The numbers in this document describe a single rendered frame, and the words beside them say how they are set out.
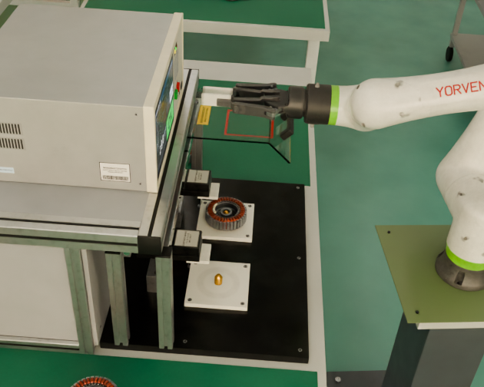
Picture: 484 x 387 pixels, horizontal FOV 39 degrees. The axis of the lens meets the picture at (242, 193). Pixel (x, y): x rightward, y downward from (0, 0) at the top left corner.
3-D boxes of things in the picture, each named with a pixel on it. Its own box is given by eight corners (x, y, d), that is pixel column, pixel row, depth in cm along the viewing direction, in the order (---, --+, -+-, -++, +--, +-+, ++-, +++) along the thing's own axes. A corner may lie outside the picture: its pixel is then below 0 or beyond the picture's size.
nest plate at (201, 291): (250, 266, 173) (250, 263, 172) (246, 311, 161) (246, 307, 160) (191, 262, 173) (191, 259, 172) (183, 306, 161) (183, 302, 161)
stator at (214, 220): (247, 207, 190) (247, 196, 187) (245, 233, 181) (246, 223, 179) (207, 204, 190) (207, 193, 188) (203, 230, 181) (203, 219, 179)
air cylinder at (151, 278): (172, 271, 170) (171, 255, 167) (167, 293, 164) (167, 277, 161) (151, 269, 170) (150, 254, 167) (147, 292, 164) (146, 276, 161)
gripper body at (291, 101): (302, 126, 156) (262, 123, 156) (302, 107, 163) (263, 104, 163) (306, 97, 152) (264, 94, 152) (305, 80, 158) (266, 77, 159)
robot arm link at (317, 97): (331, 74, 158) (333, 94, 150) (324, 117, 165) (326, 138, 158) (305, 72, 158) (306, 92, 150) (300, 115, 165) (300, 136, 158)
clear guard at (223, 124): (290, 113, 187) (292, 94, 184) (290, 163, 169) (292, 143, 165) (172, 105, 188) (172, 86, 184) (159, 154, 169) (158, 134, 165)
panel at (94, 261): (147, 170, 203) (144, 82, 184) (98, 345, 151) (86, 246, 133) (144, 170, 203) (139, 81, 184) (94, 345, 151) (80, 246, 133)
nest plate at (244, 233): (253, 206, 192) (254, 203, 191) (251, 243, 180) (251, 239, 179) (200, 203, 192) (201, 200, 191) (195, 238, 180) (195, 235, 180)
